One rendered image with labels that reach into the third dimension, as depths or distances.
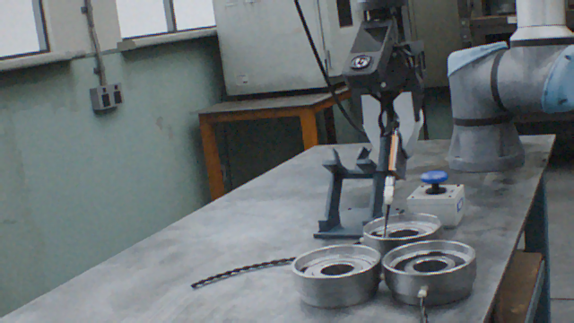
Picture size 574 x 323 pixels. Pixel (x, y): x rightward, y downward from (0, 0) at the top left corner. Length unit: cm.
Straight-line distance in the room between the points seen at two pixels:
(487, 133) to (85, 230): 178
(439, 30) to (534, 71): 345
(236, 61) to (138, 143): 66
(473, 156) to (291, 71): 193
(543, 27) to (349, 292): 65
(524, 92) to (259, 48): 211
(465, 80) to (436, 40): 337
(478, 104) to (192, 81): 218
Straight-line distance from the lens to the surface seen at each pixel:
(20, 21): 264
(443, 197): 98
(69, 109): 264
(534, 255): 156
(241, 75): 325
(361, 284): 76
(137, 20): 314
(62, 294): 98
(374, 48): 83
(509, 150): 130
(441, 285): 73
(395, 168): 87
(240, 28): 323
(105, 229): 276
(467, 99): 128
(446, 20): 462
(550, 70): 119
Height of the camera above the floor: 112
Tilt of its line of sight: 12 degrees down
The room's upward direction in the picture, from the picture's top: 8 degrees counter-clockwise
